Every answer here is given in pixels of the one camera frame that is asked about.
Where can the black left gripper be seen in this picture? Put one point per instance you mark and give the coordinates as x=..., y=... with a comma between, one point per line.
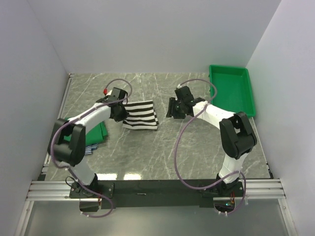
x=122, y=116

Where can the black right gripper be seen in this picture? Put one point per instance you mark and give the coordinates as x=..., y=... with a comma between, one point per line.
x=171, y=111

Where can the black white striped tank top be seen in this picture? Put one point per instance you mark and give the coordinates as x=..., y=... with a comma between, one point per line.
x=141, y=116

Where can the green tank top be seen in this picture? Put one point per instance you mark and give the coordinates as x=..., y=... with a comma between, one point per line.
x=96, y=135

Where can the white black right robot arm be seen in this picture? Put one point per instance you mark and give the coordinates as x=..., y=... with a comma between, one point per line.
x=236, y=132

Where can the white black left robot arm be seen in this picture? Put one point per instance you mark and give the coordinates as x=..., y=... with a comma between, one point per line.
x=68, y=140

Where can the blue white striped tank top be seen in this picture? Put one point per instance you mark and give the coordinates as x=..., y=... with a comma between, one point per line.
x=90, y=148

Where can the green plastic bin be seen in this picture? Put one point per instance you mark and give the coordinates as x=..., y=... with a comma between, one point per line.
x=234, y=89

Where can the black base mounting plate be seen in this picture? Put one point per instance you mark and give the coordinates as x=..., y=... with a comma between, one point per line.
x=167, y=193

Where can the aluminium frame rail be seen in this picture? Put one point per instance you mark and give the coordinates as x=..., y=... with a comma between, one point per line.
x=60, y=191

